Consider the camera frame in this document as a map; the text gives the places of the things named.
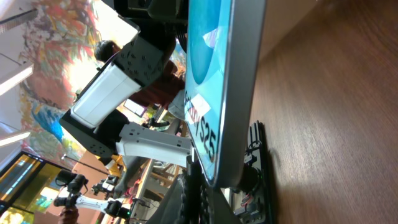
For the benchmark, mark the blue Galaxy S25 smartphone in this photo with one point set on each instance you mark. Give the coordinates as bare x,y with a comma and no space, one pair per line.
224,38

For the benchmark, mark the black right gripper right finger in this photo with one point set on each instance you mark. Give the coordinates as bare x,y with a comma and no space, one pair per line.
221,212

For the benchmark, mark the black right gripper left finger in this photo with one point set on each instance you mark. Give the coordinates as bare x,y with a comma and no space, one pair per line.
185,201

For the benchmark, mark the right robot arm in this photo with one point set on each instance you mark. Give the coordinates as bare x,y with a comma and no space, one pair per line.
256,206

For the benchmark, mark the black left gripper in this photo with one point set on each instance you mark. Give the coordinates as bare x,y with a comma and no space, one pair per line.
170,16

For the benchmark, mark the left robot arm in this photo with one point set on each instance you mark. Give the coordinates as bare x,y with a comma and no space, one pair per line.
140,72

